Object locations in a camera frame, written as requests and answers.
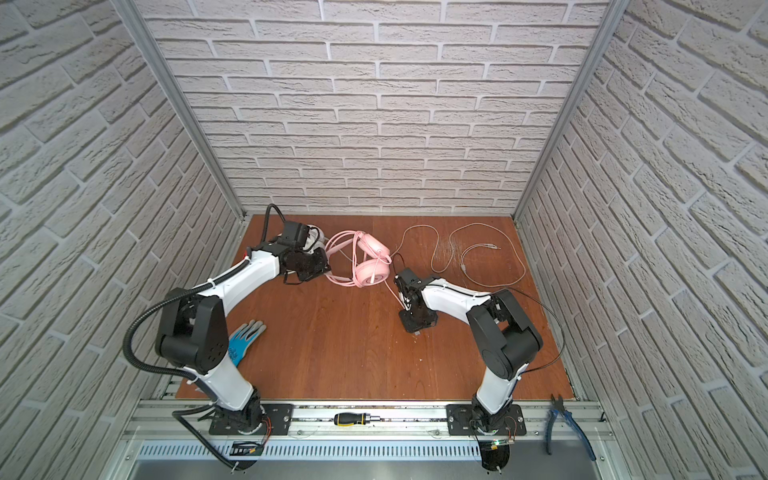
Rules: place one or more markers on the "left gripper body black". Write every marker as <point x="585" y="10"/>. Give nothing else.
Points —
<point x="314" y="263"/>

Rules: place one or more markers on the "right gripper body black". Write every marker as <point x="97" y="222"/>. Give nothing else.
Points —
<point x="413" y="314"/>

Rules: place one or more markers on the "pink headphones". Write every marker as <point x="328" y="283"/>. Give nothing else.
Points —
<point x="370" y="259"/>

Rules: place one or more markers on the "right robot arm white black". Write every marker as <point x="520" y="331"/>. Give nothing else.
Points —
<point x="506" y="338"/>

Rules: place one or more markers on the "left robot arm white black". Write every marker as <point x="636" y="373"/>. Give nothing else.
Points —
<point x="193" y="336"/>

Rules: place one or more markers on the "blue grey work glove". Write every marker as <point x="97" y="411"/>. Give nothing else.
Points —
<point x="242" y="338"/>

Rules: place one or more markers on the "black yellow screwdriver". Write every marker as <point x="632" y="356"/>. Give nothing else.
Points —
<point x="346" y="419"/>

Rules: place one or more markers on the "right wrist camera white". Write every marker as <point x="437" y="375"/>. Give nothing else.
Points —
<point x="409" y="283"/>

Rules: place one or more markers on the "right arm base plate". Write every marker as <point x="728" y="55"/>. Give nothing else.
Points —
<point x="470" y="419"/>

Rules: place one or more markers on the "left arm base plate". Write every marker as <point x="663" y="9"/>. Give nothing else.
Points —
<point x="255" y="419"/>

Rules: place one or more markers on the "blue handled pliers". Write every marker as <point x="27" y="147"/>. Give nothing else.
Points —
<point x="558" y="411"/>

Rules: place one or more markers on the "aluminium front rail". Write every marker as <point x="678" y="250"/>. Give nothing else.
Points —
<point x="313" y="420"/>

